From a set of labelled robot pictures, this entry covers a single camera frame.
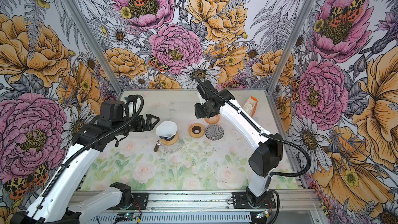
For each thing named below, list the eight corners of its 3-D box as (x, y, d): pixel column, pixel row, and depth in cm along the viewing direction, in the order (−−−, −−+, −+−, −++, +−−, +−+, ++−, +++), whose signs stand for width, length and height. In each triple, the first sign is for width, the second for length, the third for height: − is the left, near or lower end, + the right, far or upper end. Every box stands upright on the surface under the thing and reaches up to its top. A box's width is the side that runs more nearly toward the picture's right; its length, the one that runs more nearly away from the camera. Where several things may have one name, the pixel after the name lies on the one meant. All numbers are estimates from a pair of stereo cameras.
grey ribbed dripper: (205, 142, 96) (205, 135, 90) (204, 130, 101) (205, 124, 95) (223, 142, 96) (224, 135, 90) (222, 131, 101) (223, 124, 95)
